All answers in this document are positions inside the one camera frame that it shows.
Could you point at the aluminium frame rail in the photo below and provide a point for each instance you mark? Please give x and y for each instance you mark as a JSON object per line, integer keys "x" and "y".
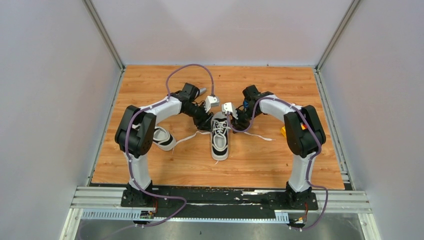
{"x": 103, "y": 203}

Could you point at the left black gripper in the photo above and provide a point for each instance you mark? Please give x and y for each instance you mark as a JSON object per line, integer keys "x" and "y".
{"x": 204, "y": 122}

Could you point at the black white sneaker with laces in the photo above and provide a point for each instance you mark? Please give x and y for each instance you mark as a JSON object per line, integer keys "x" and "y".
{"x": 219, "y": 137}

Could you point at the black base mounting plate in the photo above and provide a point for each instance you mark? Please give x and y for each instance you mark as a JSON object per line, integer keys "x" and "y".
{"x": 215, "y": 203}

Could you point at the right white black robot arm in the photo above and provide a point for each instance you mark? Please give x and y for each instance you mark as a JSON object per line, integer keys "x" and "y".
{"x": 303, "y": 132}

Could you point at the yellow green building block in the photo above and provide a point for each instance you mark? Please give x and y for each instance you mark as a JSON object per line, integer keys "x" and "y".
{"x": 283, "y": 131}

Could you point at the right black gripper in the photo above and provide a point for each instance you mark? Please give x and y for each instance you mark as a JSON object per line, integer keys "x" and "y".
{"x": 239, "y": 124}

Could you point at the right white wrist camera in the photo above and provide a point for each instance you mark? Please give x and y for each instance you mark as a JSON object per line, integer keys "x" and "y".
{"x": 229, "y": 109}

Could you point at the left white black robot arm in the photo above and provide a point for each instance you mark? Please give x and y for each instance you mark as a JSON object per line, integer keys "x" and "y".
{"x": 137, "y": 131}

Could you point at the grey metal cylinder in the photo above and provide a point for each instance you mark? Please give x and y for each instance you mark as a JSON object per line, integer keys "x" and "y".
{"x": 202, "y": 91}

